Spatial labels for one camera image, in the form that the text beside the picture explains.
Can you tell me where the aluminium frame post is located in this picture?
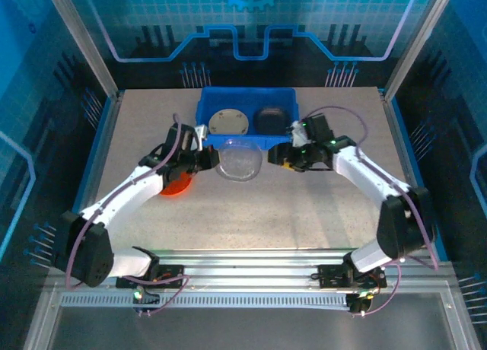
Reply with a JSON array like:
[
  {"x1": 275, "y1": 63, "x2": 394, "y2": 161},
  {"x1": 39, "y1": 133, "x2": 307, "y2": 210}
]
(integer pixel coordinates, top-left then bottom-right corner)
[
  {"x1": 382, "y1": 0, "x2": 460, "y2": 100},
  {"x1": 41, "y1": 0, "x2": 121, "y2": 100}
]

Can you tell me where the blue plastic bin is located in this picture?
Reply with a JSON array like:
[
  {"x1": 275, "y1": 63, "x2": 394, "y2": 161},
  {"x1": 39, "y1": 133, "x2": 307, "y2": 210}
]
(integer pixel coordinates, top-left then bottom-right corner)
[{"x1": 196, "y1": 86, "x2": 300, "y2": 149}]

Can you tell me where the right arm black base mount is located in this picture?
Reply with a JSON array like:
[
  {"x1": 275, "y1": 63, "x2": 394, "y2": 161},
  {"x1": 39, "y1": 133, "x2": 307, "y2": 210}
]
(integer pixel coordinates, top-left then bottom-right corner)
[{"x1": 317, "y1": 263, "x2": 388, "y2": 290}]

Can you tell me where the aluminium profile rail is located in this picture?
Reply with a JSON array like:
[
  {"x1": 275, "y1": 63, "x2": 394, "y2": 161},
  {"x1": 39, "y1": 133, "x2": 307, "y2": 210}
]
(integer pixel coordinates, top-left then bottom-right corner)
[{"x1": 45, "y1": 249, "x2": 457, "y2": 290}]

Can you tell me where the orange round plate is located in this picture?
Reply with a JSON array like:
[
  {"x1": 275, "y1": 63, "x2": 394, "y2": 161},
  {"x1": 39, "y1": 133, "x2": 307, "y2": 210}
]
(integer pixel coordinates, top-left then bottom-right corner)
[{"x1": 159, "y1": 170, "x2": 193, "y2": 197}]

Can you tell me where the clear square glass plate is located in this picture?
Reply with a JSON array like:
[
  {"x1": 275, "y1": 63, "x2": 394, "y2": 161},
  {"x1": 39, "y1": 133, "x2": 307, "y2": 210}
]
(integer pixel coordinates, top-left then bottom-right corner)
[{"x1": 215, "y1": 137, "x2": 263, "y2": 183}]

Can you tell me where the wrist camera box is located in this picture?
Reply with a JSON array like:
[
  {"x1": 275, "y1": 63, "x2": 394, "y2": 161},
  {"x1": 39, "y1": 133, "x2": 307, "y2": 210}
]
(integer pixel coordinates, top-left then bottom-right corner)
[
  {"x1": 193, "y1": 123, "x2": 209, "y2": 151},
  {"x1": 291, "y1": 120, "x2": 314, "y2": 148}
]

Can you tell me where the slotted grey cable duct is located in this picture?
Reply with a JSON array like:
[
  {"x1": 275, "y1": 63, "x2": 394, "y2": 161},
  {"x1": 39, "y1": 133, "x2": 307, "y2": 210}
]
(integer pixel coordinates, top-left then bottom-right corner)
[{"x1": 59, "y1": 293, "x2": 351, "y2": 310}]

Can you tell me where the cream floral round plate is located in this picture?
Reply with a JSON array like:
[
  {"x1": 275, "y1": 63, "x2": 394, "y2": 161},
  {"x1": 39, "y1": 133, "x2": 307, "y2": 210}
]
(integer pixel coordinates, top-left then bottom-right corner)
[{"x1": 208, "y1": 108, "x2": 250, "y2": 135}]

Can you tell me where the amber square glass plate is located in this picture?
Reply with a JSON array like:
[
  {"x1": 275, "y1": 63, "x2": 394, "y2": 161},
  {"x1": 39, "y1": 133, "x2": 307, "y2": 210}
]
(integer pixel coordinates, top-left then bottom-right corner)
[{"x1": 253, "y1": 105, "x2": 289, "y2": 135}]

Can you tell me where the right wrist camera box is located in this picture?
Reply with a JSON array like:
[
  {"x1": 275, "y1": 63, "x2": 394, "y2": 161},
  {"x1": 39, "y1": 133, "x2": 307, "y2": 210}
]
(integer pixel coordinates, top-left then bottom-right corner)
[{"x1": 291, "y1": 120, "x2": 314, "y2": 148}]

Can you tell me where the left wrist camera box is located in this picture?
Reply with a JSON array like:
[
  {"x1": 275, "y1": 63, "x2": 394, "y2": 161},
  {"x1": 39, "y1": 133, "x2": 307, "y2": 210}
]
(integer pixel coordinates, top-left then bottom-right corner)
[{"x1": 193, "y1": 123, "x2": 209, "y2": 151}]

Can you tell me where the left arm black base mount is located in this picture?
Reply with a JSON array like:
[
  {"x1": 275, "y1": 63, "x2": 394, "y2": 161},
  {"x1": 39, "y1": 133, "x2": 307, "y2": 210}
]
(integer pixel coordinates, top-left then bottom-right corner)
[{"x1": 115, "y1": 264, "x2": 186, "y2": 290}]

